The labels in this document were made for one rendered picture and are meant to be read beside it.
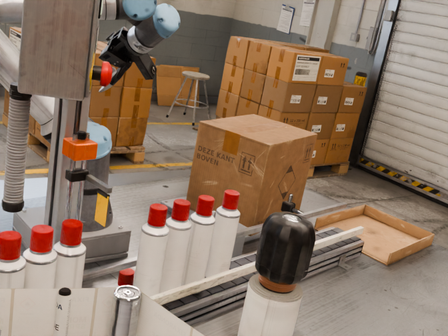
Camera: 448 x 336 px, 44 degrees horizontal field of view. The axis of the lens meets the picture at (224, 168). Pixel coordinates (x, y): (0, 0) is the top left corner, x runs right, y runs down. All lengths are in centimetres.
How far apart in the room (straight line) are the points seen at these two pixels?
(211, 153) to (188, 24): 591
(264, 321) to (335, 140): 450
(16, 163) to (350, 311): 82
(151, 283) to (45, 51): 47
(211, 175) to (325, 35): 502
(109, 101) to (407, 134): 288
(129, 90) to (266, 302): 379
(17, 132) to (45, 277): 23
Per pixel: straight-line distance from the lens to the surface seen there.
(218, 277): 117
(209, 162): 158
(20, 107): 91
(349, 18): 636
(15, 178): 94
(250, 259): 135
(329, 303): 136
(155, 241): 102
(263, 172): 148
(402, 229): 194
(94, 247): 132
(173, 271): 109
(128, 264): 108
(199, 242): 111
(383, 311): 141
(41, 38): 83
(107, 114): 450
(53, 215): 107
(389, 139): 577
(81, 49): 83
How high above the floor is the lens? 147
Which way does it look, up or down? 17 degrees down
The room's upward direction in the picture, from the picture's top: 11 degrees clockwise
